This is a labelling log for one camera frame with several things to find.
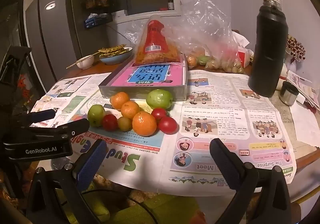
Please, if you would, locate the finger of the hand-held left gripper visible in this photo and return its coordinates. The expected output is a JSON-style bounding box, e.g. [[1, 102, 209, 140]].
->
[[32, 118, 90, 140], [22, 109, 56, 127]]

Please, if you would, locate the red snack packet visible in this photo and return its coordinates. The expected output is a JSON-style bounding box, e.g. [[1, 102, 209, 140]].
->
[[135, 15, 182, 66]]

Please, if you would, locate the colourful cartoon newspaper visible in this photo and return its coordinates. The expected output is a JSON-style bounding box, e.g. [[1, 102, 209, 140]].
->
[[52, 70, 298, 197]]

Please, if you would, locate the orange fruit in bag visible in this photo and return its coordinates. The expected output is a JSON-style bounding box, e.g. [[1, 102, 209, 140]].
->
[[187, 55, 199, 68]]

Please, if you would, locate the white medicine bottle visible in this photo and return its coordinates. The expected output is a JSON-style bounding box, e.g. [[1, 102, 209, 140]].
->
[[276, 64, 288, 91]]

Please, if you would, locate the black cable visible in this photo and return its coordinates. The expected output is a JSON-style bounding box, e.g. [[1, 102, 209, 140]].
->
[[92, 189, 155, 224]]

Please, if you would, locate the small white bowl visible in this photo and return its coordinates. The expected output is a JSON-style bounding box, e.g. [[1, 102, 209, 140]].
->
[[76, 55, 95, 70]]

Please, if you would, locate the red and white flower bunch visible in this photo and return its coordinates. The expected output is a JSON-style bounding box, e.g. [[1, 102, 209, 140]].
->
[[285, 35, 306, 61]]

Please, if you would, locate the green cloth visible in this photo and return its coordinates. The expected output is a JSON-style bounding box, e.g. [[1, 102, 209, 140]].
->
[[55, 181, 200, 224]]

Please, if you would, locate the steel thermos cup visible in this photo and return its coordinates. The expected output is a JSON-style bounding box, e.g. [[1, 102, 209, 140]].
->
[[279, 81, 300, 106]]

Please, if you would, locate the stack of printed papers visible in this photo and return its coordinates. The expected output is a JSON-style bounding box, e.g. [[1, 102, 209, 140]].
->
[[287, 70, 320, 110]]

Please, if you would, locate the red tomato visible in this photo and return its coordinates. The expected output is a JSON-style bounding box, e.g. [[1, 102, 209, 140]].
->
[[151, 108, 167, 121], [102, 114, 118, 131], [158, 116, 178, 134]]

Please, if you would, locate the large green apple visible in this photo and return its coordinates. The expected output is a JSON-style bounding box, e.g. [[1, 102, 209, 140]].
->
[[146, 89, 173, 109]]

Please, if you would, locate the stack of flat pancakes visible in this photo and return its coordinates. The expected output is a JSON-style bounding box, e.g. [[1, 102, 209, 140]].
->
[[98, 44, 128, 58]]

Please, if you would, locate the pink and blue book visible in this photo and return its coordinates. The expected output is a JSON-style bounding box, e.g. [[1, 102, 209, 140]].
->
[[110, 63, 185, 87]]

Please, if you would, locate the pair of wooden chopsticks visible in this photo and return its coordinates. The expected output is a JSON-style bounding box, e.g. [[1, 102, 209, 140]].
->
[[66, 52, 100, 69]]

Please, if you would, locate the grey metal tray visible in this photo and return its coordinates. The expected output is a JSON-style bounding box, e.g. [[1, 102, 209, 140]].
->
[[98, 54, 188, 101]]

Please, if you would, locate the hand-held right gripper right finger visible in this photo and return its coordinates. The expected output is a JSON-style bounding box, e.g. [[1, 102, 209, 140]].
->
[[209, 138, 292, 224]]

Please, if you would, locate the clear plastic bag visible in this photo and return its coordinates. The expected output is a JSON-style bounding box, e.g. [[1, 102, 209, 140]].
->
[[125, 0, 250, 73]]

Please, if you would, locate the black thermos bottle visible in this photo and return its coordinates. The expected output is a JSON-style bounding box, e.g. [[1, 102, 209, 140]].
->
[[247, 0, 289, 98]]

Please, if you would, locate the red and white tissue packet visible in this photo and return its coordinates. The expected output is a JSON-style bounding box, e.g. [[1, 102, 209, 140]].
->
[[232, 30, 254, 67]]

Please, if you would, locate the small green apple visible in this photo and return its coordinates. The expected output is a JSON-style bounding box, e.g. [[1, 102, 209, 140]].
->
[[87, 105, 106, 127]]

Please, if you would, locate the grey refrigerator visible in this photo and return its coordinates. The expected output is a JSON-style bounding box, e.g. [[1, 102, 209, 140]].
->
[[24, 0, 110, 82]]

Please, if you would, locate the small olive-green fruit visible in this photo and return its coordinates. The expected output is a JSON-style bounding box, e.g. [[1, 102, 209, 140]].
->
[[117, 116, 132, 132]]

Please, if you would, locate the blue tissue box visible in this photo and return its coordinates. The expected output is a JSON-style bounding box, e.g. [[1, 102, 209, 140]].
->
[[84, 13, 112, 30]]

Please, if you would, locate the blue bowl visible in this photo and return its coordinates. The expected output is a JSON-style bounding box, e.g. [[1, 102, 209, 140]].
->
[[99, 47, 133, 65]]

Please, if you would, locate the orange mandarin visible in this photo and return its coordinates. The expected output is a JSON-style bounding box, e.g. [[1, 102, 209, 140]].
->
[[110, 92, 130, 110], [132, 111, 157, 136], [121, 101, 140, 119]]

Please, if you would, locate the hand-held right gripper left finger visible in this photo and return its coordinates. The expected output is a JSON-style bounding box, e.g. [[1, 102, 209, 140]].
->
[[26, 139, 109, 224]]

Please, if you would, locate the newspaper with small photos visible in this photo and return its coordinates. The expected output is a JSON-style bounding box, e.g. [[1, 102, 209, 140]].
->
[[31, 74, 110, 127]]

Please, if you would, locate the pile of small yellow fruits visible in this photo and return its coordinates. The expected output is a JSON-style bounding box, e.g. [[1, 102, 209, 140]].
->
[[205, 58, 245, 74]]

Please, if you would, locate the red paper decoration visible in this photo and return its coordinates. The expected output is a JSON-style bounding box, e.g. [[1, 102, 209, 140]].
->
[[15, 74, 34, 100]]

